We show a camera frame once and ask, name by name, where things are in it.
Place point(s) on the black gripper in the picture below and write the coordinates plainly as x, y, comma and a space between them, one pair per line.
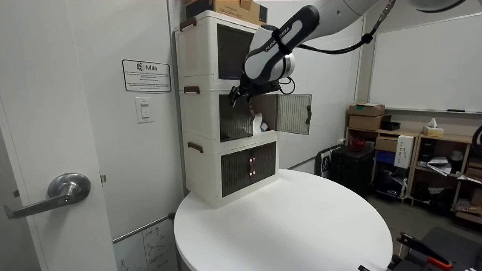
250, 90

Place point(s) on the cabinet door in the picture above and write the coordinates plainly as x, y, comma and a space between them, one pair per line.
235, 120
294, 114

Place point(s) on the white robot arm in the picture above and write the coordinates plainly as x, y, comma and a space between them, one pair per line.
270, 55

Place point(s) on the white object inside cabinet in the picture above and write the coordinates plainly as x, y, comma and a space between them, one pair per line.
259, 126

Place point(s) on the white three-tier storage cabinet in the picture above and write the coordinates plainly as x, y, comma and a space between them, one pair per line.
209, 52

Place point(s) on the cardboard box on cabinet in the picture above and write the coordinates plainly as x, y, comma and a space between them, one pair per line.
242, 10

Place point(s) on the white door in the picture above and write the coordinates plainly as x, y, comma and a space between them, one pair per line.
47, 132

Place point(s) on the cardboard box on shelf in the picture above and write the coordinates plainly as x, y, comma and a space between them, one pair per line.
364, 117

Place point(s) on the black bin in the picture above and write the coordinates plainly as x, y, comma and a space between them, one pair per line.
352, 169

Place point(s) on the white round table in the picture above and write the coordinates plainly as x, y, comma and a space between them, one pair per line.
298, 224

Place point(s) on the white box on shelf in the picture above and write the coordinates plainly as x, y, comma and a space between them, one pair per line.
404, 150

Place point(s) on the tissue box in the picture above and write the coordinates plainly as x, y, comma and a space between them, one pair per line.
432, 129

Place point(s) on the whiteboard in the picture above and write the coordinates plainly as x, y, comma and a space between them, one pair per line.
432, 67

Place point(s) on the wooden shelf unit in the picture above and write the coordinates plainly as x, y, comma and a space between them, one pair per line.
444, 171

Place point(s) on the black red tool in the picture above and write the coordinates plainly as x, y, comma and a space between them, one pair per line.
432, 258

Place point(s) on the white light switch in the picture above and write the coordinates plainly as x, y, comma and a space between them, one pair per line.
143, 111

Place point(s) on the white wall sign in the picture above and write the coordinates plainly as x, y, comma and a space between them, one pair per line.
140, 76

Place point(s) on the silver door lever handle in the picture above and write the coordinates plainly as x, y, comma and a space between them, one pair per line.
63, 190

